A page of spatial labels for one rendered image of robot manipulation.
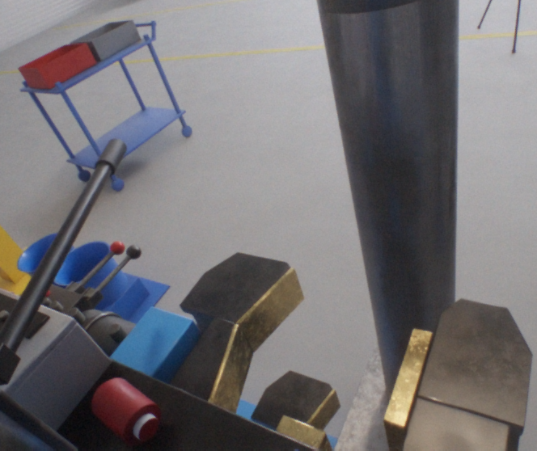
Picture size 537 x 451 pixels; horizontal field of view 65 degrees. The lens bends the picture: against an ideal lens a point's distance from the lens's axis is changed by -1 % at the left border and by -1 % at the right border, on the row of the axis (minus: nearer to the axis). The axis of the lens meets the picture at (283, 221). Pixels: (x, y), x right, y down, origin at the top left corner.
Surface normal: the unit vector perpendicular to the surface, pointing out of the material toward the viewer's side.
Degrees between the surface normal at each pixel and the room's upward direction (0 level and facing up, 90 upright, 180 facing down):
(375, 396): 0
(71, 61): 90
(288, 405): 0
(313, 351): 0
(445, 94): 90
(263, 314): 90
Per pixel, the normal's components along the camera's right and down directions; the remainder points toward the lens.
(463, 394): -0.24, -0.75
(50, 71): 0.80, 0.22
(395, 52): -0.11, 0.66
